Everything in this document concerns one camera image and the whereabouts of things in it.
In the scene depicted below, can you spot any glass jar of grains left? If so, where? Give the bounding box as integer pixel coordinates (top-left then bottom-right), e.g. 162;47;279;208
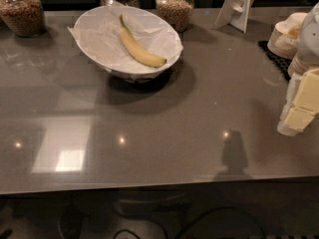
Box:
0;0;46;37

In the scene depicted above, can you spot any stack of paper bowls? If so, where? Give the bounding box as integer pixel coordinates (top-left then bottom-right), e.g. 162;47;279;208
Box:
267;12;307;60

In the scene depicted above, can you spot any white bowl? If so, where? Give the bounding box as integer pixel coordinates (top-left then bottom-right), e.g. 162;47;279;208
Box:
72;5;184;82

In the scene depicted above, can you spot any white folded card stand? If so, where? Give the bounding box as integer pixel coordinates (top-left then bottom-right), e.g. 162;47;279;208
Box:
214;0;254;33

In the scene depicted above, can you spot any black cable under table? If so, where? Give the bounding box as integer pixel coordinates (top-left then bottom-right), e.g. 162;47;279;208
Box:
113;205;267;239

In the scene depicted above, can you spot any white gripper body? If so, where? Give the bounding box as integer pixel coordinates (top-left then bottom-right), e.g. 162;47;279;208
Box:
277;74;302;136

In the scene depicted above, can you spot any yellow banana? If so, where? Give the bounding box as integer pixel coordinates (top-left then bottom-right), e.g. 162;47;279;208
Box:
119;15;166;68

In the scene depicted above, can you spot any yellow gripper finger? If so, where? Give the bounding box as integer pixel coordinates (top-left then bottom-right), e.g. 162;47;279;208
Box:
284;107;315;131
293;69;319;114

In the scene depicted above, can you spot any black rubber mat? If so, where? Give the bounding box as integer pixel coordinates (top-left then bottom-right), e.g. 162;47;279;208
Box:
257;41;291;82

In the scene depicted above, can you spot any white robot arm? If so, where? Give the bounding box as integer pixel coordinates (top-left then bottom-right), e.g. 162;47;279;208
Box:
277;3;319;136

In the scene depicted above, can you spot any glass jar of grains right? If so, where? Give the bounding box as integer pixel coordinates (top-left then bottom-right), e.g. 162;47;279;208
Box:
156;0;194;33

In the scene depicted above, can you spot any glass jar of grains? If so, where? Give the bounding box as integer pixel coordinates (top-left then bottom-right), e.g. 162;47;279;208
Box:
156;0;194;33
0;0;46;37

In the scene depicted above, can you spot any white paper liner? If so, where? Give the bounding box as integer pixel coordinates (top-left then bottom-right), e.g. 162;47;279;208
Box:
67;1;183;75

